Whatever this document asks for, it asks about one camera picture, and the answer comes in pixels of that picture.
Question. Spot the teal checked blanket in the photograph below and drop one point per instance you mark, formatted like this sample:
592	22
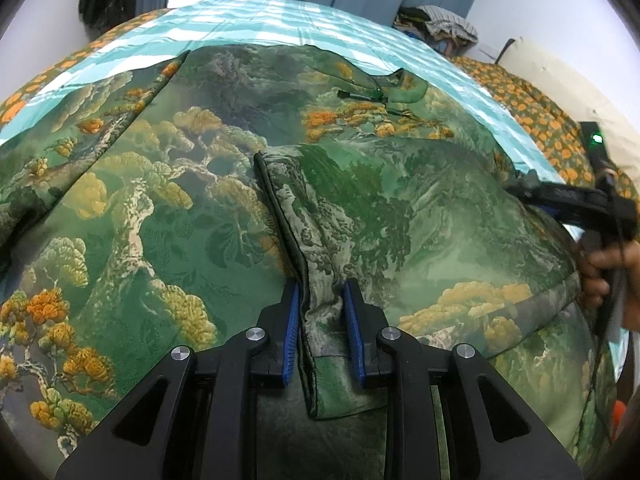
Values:
280	20

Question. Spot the green landscape print garment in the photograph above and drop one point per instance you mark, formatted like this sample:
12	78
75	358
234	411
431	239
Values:
200	210

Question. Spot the person's right hand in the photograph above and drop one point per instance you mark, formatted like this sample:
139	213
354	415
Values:
600	280

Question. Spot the orange floral bedsheet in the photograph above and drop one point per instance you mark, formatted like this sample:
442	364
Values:
542	110

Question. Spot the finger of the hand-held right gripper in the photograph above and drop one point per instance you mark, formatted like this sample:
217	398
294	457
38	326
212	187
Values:
560	192
560	215

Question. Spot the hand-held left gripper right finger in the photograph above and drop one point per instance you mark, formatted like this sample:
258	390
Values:
353	332

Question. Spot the pile of clothes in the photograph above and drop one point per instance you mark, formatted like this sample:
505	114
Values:
440	25

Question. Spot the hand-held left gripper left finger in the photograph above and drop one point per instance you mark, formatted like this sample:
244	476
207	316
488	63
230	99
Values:
292	330

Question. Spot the white cushion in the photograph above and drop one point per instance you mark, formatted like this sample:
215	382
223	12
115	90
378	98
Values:
560	75

